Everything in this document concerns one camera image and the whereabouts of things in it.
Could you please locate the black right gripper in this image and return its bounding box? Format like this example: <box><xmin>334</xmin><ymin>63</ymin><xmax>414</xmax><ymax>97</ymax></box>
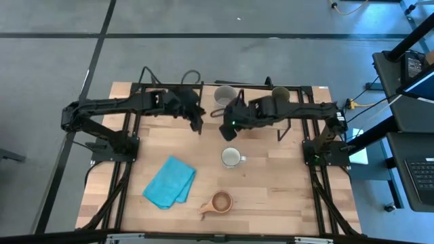
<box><xmin>218</xmin><ymin>96</ymin><xmax>275</xmax><ymax>142</ymax></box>

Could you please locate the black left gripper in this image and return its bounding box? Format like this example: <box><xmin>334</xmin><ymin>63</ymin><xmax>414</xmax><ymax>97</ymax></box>
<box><xmin>167</xmin><ymin>87</ymin><xmax>206</xmax><ymax>134</ymax></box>

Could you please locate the grey ceramic mug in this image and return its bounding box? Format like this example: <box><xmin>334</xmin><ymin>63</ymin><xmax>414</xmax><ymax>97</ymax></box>
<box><xmin>213</xmin><ymin>85</ymin><xmax>238</xmax><ymax>108</ymax></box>

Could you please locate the white mug with blue print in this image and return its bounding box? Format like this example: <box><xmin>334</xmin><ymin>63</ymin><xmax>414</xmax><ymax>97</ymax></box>
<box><xmin>220</xmin><ymin>146</ymin><xmax>248</xmax><ymax>169</ymax></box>

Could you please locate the tall olive green cup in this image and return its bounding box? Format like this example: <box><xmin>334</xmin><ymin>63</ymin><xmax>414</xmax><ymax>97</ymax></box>
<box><xmin>271</xmin><ymin>85</ymin><xmax>292</xmax><ymax>103</ymax></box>

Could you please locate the wooden cup with handle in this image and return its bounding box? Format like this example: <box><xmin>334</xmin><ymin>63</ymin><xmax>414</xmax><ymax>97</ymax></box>
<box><xmin>198</xmin><ymin>189</ymin><xmax>234</xmax><ymax>218</ymax></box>

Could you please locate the wooden shelf with black legs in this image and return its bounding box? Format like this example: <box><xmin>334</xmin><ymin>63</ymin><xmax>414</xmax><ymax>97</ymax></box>
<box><xmin>195</xmin><ymin>80</ymin><xmax>293</xmax><ymax>142</ymax></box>

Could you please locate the turquoise blue cloth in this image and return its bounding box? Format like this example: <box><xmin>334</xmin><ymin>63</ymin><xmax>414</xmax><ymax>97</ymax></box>
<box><xmin>142</xmin><ymin>155</ymin><xmax>197</xmax><ymax>210</ymax></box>

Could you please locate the yellow power plug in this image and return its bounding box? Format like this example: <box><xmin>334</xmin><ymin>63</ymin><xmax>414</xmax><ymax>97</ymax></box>
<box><xmin>346</xmin><ymin>98</ymin><xmax>372</xmax><ymax>110</ymax></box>

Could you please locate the white box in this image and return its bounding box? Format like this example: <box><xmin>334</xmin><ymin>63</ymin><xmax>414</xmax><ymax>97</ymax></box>
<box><xmin>351</xmin><ymin>127</ymin><xmax>369</xmax><ymax>165</ymax></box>

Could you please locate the short black pole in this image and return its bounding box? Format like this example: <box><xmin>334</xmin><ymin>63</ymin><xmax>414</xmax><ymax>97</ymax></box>
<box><xmin>347</xmin><ymin>115</ymin><xmax>399</xmax><ymax>155</ymax></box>

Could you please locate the dark desk with keyboard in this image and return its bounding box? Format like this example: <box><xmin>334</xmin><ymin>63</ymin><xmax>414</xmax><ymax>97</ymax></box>
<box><xmin>386</xmin><ymin>131</ymin><xmax>434</xmax><ymax>213</ymax></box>

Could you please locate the dark desk with laptop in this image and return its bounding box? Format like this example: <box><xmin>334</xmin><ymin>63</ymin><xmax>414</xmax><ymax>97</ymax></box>
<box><xmin>372</xmin><ymin>50</ymin><xmax>434</xmax><ymax>133</ymax></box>

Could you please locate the grey metal foot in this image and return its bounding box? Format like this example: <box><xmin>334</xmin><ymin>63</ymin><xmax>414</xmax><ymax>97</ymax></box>
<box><xmin>0</xmin><ymin>148</ymin><xmax>26</xmax><ymax>163</ymax></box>

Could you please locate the black power adapter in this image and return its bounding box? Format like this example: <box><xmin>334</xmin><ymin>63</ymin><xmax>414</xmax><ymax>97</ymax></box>
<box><xmin>401</xmin><ymin>50</ymin><xmax>427</xmax><ymax>84</ymax></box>

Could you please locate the laptop with blue screen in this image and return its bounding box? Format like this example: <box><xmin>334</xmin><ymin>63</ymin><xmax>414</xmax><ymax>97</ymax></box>
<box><xmin>396</xmin><ymin>64</ymin><xmax>434</xmax><ymax>102</ymax></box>

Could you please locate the long black pole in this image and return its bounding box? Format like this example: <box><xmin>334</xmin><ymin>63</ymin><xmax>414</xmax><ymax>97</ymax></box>
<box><xmin>386</xmin><ymin>12</ymin><xmax>434</xmax><ymax>62</ymax></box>

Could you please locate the black crossbar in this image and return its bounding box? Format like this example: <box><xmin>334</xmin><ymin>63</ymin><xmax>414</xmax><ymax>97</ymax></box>
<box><xmin>0</xmin><ymin>227</ymin><xmax>434</xmax><ymax>244</ymax></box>

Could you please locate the black keyboard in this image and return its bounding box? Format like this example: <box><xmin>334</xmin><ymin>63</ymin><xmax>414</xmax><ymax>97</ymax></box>
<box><xmin>405</xmin><ymin>157</ymin><xmax>434</xmax><ymax>206</ymax></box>

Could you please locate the grey metal stand leg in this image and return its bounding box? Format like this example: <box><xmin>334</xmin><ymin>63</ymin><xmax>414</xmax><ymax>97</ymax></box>
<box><xmin>399</xmin><ymin>0</ymin><xmax>434</xmax><ymax>54</ymax></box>

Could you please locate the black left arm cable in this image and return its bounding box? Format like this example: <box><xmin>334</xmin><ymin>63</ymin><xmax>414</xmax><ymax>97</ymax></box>
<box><xmin>138</xmin><ymin>66</ymin><xmax>203</xmax><ymax>87</ymax></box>

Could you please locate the black aluminium table frame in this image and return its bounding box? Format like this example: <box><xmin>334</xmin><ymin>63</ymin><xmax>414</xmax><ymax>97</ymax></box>
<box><xmin>75</xmin><ymin>76</ymin><xmax>363</xmax><ymax>238</ymax></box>

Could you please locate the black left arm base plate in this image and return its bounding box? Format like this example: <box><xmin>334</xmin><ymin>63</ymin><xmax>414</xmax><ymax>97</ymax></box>
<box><xmin>90</xmin><ymin>135</ymin><xmax>140</xmax><ymax>163</ymax></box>

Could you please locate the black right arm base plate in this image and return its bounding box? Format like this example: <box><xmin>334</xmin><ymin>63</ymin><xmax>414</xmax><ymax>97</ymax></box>
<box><xmin>302</xmin><ymin>139</ymin><xmax>351</xmax><ymax>167</ymax></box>

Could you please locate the yellow cable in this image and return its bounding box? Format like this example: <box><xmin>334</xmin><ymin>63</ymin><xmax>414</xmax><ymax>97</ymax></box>
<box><xmin>328</xmin><ymin>0</ymin><xmax>370</xmax><ymax>17</ymax></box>

